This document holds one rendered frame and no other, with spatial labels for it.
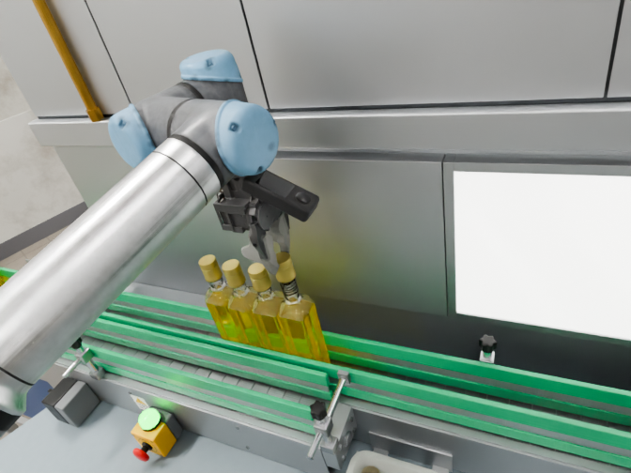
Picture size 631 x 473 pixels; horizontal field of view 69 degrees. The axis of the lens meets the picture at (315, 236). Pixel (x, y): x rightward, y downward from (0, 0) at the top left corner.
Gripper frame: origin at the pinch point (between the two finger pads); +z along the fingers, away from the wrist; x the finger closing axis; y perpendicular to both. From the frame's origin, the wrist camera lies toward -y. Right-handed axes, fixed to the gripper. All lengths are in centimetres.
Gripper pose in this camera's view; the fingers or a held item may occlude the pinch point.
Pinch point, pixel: (282, 261)
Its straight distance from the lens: 79.8
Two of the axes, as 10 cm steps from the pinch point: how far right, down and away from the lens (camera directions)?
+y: -9.0, -1.0, 4.4
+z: 1.9, 8.0, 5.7
